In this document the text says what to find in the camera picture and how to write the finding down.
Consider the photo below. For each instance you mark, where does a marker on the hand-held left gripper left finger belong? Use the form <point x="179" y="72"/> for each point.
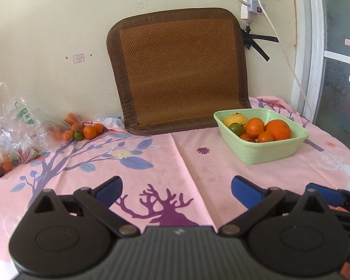
<point x="109" y="191"/>

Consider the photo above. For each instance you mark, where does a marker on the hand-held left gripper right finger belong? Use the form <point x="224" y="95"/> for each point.
<point x="246" y="191"/>

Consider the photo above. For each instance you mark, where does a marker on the light green plastic basin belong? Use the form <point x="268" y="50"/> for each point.
<point x="259" y="153"/>

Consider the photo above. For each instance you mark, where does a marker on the orange tomato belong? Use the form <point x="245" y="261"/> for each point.
<point x="266" y="137"/>

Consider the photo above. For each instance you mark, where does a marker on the large mandarin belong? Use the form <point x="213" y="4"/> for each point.
<point x="255" y="127"/>

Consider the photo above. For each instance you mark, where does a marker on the pile of small mandarins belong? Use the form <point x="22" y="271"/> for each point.
<point x="89" y="131"/>

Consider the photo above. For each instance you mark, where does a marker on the small green tomato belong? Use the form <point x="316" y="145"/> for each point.
<point x="78" y="134"/>

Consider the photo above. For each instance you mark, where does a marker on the large orange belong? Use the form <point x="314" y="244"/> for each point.
<point x="278" y="129"/>

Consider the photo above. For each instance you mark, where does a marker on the yellow orange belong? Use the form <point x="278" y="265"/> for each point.
<point x="235" y="119"/>

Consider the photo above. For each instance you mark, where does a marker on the pink printed tablecloth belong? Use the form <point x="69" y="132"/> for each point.
<point x="178" y="166"/>

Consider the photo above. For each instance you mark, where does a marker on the single small mandarin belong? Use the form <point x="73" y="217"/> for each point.
<point x="6" y="164"/>

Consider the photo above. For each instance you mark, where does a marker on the clear plastic bag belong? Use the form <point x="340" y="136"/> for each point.
<point x="14" y="131"/>

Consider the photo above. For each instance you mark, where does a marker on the white framed glass door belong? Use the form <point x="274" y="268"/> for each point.
<point x="335" y="64"/>

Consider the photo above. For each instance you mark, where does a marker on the brown woven seat cushion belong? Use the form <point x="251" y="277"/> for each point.
<point x="178" y="73"/>

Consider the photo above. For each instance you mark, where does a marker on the black tape cross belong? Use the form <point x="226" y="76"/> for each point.
<point x="255" y="42"/>

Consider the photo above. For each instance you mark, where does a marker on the white wall sticker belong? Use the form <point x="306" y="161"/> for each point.
<point x="78" y="58"/>

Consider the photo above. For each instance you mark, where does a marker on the white adapter with red switch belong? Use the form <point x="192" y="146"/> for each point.
<point x="256" y="6"/>

